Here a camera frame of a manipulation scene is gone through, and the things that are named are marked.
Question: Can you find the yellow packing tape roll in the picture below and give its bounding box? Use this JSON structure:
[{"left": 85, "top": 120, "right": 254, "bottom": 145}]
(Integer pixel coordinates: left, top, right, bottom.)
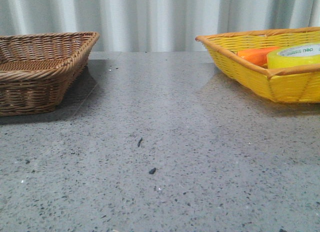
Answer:
[{"left": 267, "top": 43, "right": 320, "bottom": 69}]

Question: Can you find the white pleated curtain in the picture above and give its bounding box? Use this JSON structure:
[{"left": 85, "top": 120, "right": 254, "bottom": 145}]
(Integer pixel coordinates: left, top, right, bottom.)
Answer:
[{"left": 0, "top": 0, "right": 320, "bottom": 52}]

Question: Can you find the orange toy carrot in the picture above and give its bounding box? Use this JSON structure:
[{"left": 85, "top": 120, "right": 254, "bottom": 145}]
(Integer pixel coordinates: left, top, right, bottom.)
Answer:
[{"left": 236, "top": 46, "right": 280, "bottom": 66}]

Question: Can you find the brown wicker basket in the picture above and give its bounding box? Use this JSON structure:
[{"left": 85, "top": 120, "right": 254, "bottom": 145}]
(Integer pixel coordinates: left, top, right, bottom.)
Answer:
[{"left": 0, "top": 32, "right": 100, "bottom": 117}]

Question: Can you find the yellow wicker basket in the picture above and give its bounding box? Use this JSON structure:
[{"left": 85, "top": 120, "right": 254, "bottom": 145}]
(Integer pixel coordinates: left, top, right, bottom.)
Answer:
[{"left": 196, "top": 27, "right": 320, "bottom": 103}]

